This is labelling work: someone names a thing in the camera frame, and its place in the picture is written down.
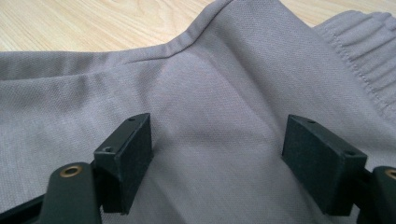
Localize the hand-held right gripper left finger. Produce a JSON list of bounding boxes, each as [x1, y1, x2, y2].
[[92, 112, 154, 216]]

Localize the grey pants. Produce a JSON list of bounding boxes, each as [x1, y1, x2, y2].
[[0, 0, 396, 224]]

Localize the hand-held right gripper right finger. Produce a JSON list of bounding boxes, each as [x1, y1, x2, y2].
[[281, 114, 369, 217]]

